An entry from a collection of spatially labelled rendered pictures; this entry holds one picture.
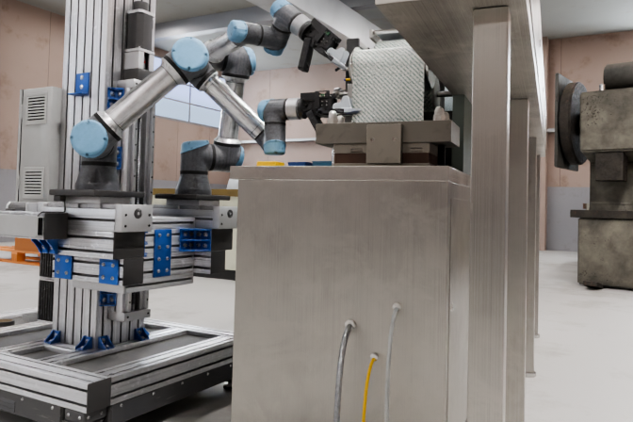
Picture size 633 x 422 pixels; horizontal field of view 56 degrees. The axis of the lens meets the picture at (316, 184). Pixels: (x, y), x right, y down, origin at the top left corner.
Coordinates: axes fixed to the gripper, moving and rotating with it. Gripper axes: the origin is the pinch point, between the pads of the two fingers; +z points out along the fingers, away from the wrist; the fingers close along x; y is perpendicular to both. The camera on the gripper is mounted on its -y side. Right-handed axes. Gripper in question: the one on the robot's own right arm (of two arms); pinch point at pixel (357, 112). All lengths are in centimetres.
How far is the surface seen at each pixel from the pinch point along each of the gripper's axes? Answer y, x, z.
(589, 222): -42, 509, 96
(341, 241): -40.5, -26.0, 4.5
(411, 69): 13.1, -0.2, 17.6
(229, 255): -84, 349, -248
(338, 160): -17.2, -18.8, 0.5
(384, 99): 3.9, -0.3, 9.2
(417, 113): -1.1, -0.3, 19.9
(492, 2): 5, -79, 49
